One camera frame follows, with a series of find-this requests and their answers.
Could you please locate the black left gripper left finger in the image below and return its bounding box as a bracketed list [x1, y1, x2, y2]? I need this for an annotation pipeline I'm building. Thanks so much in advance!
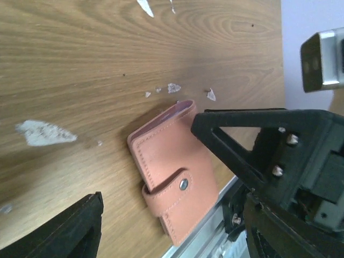
[1, 192, 104, 257]

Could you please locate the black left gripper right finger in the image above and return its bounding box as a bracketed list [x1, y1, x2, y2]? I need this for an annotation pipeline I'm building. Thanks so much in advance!
[191, 108, 286, 188]

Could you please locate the aluminium front rail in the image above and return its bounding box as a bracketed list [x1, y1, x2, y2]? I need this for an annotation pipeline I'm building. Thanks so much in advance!
[163, 176, 249, 258]

